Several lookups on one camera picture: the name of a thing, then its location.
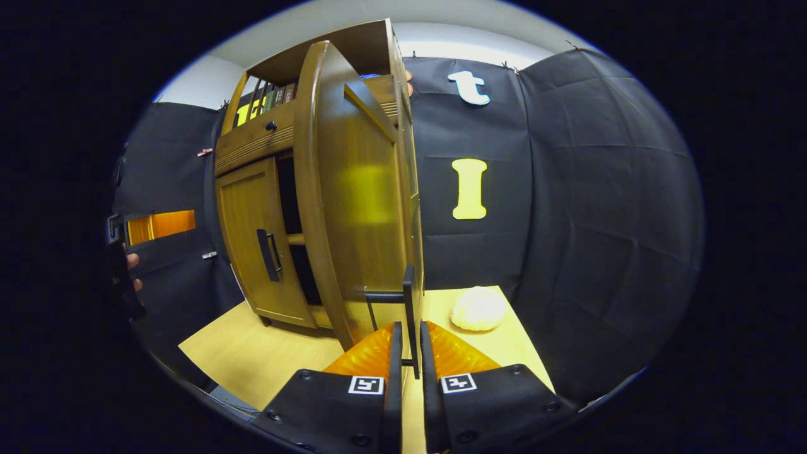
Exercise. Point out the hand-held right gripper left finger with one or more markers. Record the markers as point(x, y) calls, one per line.
point(328, 403)

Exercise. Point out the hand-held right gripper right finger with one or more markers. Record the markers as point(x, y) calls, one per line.
point(492, 403)

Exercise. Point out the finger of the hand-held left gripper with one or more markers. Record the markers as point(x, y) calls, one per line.
point(161, 226)

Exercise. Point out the wooden shoe cabinet door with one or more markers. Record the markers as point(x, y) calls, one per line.
point(246, 214)
point(359, 189)

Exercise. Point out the wooden double-door shoe cabinet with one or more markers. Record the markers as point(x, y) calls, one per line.
point(284, 63)

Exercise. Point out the white fluffy ball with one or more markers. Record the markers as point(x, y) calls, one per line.
point(479, 309)

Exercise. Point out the wooden drawer with black knob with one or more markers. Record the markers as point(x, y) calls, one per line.
point(252, 142)

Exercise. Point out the wooden inner shelf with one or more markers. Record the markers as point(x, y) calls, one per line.
point(296, 239)

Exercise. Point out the dark grey book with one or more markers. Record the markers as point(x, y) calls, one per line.
point(278, 96)

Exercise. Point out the brown book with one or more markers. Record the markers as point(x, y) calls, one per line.
point(289, 93)

